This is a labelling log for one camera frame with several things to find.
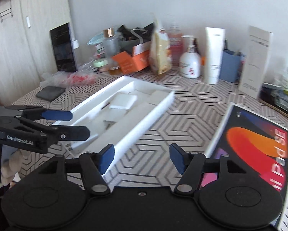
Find white packaging box tray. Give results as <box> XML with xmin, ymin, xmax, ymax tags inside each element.
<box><xmin>51</xmin><ymin>75</ymin><xmax>175</xmax><ymax>176</ymax></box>

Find clear plastic bag red items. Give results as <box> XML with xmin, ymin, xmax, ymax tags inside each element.
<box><xmin>40</xmin><ymin>72</ymin><xmax>98</xmax><ymax>87</ymax></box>

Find black framed tray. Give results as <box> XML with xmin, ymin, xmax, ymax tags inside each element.
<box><xmin>259</xmin><ymin>83</ymin><xmax>288</xmax><ymax>121</ymax></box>

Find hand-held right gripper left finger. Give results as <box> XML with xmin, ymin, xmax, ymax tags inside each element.
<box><xmin>35</xmin><ymin>144</ymin><xmax>116</xmax><ymax>196</ymax></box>

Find white pump bottle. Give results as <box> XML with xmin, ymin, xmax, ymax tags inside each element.
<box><xmin>179</xmin><ymin>35</ymin><xmax>202</xmax><ymax>79</ymax></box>

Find patterned desktop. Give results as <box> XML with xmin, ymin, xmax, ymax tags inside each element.
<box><xmin>11</xmin><ymin>64</ymin><xmax>288</xmax><ymax>231</ymax></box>

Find orange cardboard box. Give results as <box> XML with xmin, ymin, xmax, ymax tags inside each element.
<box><xmin>111</xmin><ymin>42</ymin><xmax>152</xmax><ymax>74</ymax></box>

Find tall white carton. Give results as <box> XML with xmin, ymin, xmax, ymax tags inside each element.
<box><xmin>238</xmin><ymin>25</ymin><xmax>274</xmax><ymax>99</ymax></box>

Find person's left hand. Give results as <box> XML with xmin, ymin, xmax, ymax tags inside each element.
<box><xmin>0</xmin><ymin>142</ymin><xmax>23</xmax><ymax>187</ymax></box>

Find yellow white snack bag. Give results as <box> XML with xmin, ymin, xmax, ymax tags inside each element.
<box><xmin>148</xmin><ymin>16</ymin><xmax>174</xmax><ymax>75</ymax></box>

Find metal wall hook rack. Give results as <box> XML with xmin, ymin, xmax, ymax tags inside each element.
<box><xmin>0</xmin><ymin>7</ymin><xmax>15</xmax><ymax>27</ymax></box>

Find green round jar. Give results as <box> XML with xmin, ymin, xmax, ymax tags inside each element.
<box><xmin>93</xmin><ymin>59</ymin><xmax>108</xmax><ymax>68</ymax></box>

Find colourful tablet box lid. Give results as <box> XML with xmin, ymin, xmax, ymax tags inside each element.
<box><xmin>201</xmin><ymin>102</ymin><xmax>288</xmax><ymax>231</ymax></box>

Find clear spray bottle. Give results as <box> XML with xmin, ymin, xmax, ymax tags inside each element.
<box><xmin>274</xmin><ymin>63</ymin><xmax>288</xmax><ymax>90</ymax></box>

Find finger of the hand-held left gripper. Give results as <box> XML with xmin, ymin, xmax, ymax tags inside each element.
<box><xmin>21</xmin><ymin>118</ymin><xmax>91</xmax><ymax>143</ymax></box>
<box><xmin>5</xmin><ymin>105</ymin><xmax>73</xmax><ymax>121</ymax></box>

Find white cosmetic tube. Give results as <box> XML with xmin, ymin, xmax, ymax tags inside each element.
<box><xmin>204</xmin><ymin>27</ymin><xmax>225</xmax><ymax>85</ymax></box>

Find white power adapter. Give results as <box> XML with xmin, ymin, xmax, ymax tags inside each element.
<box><xmin>109</xmin><ymin>94</ymin><xmax>138</xmax><ymax>110</ymax></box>

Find pink transparent bottle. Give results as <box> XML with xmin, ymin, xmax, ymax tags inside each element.
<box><xmin>168</xmin><ymin>25</ymin><xmax>184</xmax><ymax>64</ymax></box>

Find black upright box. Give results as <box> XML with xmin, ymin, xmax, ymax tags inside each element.
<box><xmin>49</xmin><ymin>23</ymin><xmax>78</xmax><ymax>73</ymax></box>

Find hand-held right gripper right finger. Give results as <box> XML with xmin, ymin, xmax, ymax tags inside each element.
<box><xmin>170</xmin><ymin>143</ymin><xmax>249</xmax><ymax>196</ymax></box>

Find small black flat case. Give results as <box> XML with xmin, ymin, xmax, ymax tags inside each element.
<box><xmin>36</xmin><ymin>85</ymin><xmax>66</xmax><ymax>100</ymax></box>

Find blue face mask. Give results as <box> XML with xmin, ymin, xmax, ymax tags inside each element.
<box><xmin>87</xmin><ymin>35</ymin><xmax>105</xmax><ymax>45</ymax></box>

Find glass bottle copper cap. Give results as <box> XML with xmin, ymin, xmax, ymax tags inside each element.
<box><xmin>103</xmin><ymin>28</ymin><xmax>122</xmax><ymax>75</ymax></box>

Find black paper bag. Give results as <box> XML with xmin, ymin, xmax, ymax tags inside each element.
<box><xmin>117</xmin><ymin>23</ymin><xmax>157</xmax><ymax>53</ymax></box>

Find blue pen holder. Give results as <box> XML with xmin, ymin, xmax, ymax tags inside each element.
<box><xmin>218</xmin><ymin>49</ymin><xmax>246</xmax><ymax>84</ymax></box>

